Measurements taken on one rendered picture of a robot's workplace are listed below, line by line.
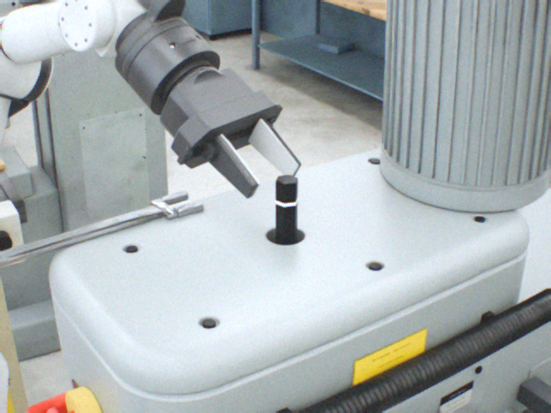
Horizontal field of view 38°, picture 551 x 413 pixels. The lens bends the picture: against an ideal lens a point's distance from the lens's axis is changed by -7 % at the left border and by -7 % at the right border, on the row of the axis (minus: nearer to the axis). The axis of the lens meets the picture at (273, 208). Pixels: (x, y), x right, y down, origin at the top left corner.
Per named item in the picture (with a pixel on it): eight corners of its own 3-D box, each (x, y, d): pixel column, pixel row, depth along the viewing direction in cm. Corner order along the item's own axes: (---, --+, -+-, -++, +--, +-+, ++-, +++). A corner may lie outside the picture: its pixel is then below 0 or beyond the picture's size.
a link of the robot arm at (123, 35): (104, 102, 84) (49, 35, 87) (179, 82, 91) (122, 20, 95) (142, 16, 76) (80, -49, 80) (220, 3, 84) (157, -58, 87)
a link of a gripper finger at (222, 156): (250, 200, 80) (209, 155, 81) (263, 179, 77) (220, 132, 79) (238, 206, 79) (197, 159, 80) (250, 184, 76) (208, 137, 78)
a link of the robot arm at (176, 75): (260, 151, 90) (192, 77, 93) (295, 87, 83) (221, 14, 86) (170, 191, 81) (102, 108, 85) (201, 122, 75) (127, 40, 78)
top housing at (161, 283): (163, 520, 69) (144, 385, 61) (51, 366, 88) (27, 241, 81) (526, 340, 92) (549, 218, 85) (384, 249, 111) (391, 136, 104)
